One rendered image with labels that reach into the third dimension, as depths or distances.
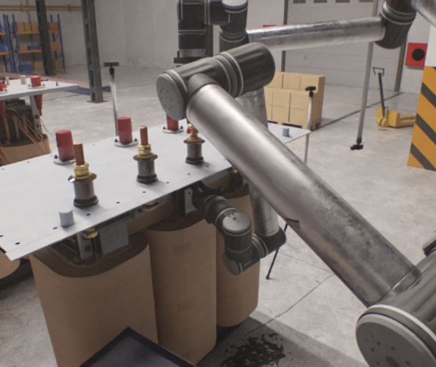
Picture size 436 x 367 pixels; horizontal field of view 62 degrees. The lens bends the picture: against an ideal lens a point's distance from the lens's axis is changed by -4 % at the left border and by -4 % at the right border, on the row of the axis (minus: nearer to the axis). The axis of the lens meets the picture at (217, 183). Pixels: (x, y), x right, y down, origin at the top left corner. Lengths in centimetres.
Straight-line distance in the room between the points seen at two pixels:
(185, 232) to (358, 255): 103
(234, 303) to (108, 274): 107
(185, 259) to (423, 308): 121
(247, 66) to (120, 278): 91
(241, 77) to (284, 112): 673
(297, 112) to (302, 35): 613
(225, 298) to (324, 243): 153
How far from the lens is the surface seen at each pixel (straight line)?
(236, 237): 139
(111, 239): 147
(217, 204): 148
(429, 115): 616
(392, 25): 183
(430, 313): 77
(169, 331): 203
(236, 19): 151
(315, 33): 170
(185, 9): 150
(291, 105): 780
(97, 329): 161
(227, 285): 226
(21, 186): 156
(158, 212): 173
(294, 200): 86
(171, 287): 185
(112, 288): 152
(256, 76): 121
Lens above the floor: 190
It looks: 22 degrees down
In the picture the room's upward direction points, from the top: straight up
